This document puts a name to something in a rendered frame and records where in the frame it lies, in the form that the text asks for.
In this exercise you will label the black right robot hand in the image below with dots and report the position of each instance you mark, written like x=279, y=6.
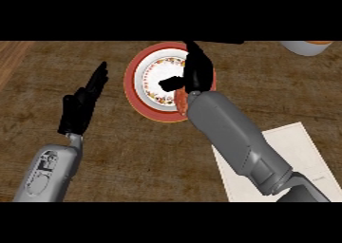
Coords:
x=196, y=71

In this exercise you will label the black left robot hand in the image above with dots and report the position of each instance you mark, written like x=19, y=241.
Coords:
x=79, y=106

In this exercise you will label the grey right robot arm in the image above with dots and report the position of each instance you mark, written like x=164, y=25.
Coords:
x=243, y=145

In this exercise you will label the red-rimmed floral plate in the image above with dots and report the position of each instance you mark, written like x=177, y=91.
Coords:
x=152, y=79

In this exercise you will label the orange sweet potato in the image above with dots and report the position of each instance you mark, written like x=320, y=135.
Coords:
x=180, y=100

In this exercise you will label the white placemat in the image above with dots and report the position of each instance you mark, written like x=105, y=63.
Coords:
x=314, y=158

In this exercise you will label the grey cup with orange content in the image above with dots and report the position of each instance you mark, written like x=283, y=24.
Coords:
x=305, y=47

